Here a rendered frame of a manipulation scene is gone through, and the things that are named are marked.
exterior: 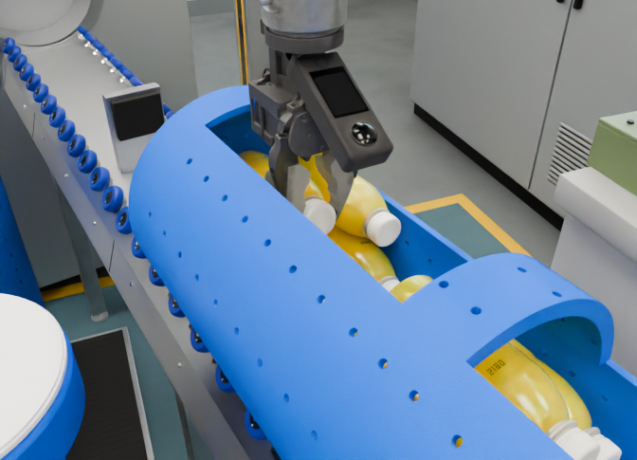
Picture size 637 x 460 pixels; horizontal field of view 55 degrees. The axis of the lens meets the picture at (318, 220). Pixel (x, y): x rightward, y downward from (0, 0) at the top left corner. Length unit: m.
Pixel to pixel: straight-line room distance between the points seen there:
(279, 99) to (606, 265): 0.43
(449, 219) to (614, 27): 0.98
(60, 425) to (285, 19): 0.45
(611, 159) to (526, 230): 1.97
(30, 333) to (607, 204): 0.65
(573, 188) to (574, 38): 1.77
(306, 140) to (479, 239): 2.09
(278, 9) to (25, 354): 0.44
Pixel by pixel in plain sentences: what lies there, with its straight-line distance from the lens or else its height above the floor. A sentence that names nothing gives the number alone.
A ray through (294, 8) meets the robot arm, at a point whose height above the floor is 1.38.
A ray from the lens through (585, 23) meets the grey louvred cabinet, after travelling 2.48.
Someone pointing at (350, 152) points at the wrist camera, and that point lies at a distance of 0.51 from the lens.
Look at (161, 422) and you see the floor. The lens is 1.96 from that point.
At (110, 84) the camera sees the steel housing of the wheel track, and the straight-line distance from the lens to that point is 1.64.
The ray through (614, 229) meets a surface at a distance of 0.74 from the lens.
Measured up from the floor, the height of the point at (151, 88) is 1.08.
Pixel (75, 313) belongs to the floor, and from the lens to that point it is 2.38.
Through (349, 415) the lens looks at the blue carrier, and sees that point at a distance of 0.44.
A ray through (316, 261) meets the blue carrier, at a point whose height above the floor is 1.21.
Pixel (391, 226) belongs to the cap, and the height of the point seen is 1.11.
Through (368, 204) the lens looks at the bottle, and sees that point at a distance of 0.72.
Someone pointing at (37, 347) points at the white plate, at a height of 1.04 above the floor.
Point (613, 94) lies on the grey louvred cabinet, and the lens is 2.40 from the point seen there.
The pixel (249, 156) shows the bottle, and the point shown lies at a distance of 0.77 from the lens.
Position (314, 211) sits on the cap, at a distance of 0.64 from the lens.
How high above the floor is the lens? 1.52
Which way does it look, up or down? 35 degrees down
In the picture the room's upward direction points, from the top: straight up
